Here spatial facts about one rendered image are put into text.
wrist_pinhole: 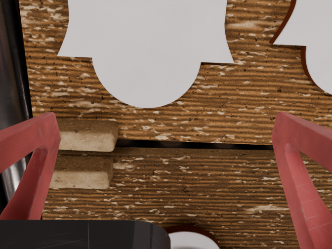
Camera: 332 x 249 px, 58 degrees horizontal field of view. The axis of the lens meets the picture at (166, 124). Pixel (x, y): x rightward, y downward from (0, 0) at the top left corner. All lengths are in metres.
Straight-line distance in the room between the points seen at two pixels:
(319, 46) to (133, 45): 0.14
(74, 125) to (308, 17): 0.19
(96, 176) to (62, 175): 0.03
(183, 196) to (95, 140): 0.10
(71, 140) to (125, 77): 0.06
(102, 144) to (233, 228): 0.16
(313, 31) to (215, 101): 0.09
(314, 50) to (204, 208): 0.17
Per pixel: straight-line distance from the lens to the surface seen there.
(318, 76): 0.26
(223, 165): 0.28
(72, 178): 0.25
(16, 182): 0.33
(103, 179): 0.25
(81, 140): 0.23
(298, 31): 0.25
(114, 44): 0.23
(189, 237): 0.31
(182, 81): 0.23
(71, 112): 0.26
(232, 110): 0.26
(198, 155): 0.27
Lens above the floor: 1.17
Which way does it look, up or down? 67 degrees down
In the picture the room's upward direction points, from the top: 176 degrees clockwise
